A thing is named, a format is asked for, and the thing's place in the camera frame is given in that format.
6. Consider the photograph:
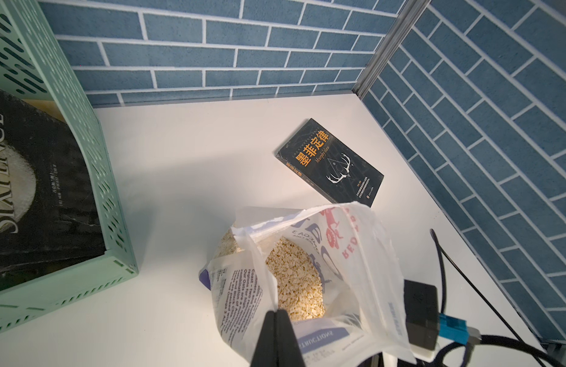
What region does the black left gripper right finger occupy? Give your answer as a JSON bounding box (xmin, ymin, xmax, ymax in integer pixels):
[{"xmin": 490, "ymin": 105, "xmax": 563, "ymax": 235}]
[{"xmin": 275, "ymin": 310, "xmax": 305, "ymax": 367}]

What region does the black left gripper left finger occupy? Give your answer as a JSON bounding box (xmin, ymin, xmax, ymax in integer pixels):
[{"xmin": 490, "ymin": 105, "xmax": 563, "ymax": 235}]
[{"xmin": 250, "ymin": 311, "xmax": 277, "ymax": 367}]

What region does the white oats bag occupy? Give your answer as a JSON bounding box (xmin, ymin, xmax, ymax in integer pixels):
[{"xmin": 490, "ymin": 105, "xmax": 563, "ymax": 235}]
[{"xmin": 200, "ymin": 202, "xmax": 415, "ymax": 366}]

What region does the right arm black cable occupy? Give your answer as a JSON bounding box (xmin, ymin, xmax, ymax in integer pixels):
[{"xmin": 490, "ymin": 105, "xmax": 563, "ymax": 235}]
[{"xmin": 429, "ymin": 228, "xmax": 566, "ymax": 367}]

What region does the black Sixpence book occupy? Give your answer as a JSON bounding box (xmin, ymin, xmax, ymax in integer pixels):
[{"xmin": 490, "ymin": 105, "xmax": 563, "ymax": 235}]
[{"xmin": 0, "ymin": 90, "xmax": 106, "ymax": 291}]

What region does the black Chinese title book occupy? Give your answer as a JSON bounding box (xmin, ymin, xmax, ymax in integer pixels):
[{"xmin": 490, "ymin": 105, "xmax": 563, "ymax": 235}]
[{"xmin": 275, "ymin": 119, "xmax": 384, "ymax": 207}]

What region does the mint green file crate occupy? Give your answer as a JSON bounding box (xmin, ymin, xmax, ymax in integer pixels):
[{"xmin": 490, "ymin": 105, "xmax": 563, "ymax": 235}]
[{"xmin": 0, "ymin": 1, "xmax": 139, "ymax": 334}]

